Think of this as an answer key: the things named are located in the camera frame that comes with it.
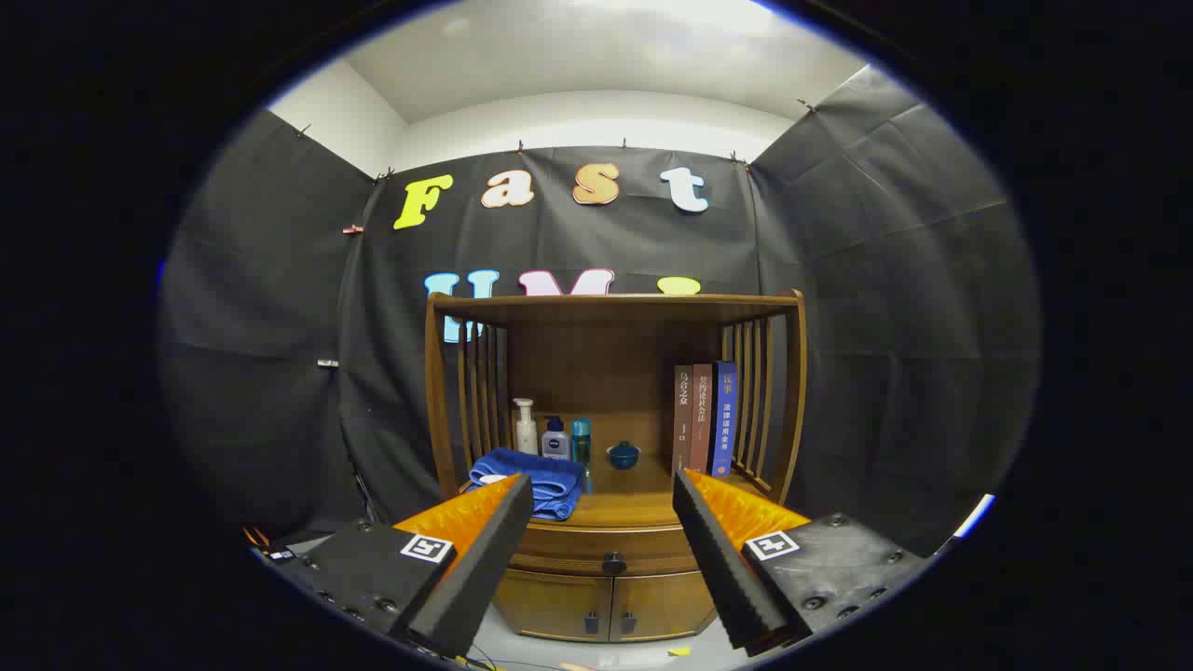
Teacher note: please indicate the teal translucent bottle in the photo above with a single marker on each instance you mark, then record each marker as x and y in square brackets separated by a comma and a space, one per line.
[582, 443]

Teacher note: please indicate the blue lidded teacup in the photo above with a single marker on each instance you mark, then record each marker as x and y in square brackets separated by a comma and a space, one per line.
[623, 457]

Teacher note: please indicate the wooden countertop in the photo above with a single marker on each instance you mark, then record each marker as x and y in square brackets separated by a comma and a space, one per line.
[634, 508]

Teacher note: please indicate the wooden cabinet door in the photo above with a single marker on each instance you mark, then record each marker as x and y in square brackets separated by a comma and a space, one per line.
[550, 606]
[662, 604]

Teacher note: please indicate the white pump bottle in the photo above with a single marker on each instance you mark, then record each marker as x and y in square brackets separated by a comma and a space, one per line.
[527, 436]

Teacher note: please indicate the dark brown book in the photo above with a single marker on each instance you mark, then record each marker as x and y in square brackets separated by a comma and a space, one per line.
[683, 419]

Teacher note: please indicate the brown wooden cabinet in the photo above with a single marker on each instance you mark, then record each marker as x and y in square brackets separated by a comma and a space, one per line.
[596, 373]

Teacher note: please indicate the reddish brown book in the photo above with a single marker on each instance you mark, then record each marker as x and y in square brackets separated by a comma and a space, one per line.
[703, 419]

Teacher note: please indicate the wooden drawer with black knob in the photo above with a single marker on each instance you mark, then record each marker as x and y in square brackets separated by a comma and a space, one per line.
[578, 550]

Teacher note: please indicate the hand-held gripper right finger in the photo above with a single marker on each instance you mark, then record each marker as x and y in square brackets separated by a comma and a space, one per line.
[718, 559]

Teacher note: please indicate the folded blue towel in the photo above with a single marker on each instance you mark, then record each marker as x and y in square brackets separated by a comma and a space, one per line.
[541, 475]

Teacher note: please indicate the white bottle with blue cap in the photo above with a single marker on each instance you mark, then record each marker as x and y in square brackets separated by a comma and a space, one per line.
[555, 445]

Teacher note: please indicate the black backdrop cloth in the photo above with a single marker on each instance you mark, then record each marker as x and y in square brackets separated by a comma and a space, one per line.
[280, 326]

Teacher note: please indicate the blue book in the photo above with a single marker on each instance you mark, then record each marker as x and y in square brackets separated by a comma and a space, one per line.
[725, 419]

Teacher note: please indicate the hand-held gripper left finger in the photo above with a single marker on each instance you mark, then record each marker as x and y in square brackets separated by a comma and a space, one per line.
[485, 559]

